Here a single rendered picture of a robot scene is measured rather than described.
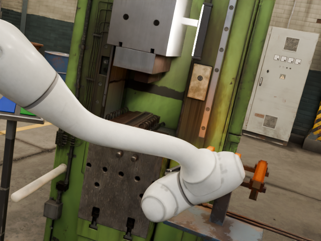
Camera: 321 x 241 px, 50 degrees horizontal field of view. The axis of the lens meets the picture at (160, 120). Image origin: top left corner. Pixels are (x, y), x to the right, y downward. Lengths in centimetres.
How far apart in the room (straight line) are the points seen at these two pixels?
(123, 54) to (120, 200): 72
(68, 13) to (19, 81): 881
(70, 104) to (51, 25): 905
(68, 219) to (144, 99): 85
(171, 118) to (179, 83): 22
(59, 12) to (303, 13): 584
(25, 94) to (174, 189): 46
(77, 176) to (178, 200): 120
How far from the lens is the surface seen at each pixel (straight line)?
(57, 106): 72
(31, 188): 179
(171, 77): 212
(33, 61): 69
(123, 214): 180
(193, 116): 178
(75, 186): 209
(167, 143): 81
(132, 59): 168
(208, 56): 174
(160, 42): 164
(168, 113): 215
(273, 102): 680
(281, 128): 685
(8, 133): 192
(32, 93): 70
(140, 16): 167
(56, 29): 966
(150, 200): 92
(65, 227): 223
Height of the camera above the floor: 142
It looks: 13 degrees down
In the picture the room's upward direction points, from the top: 11 degrees clockwise
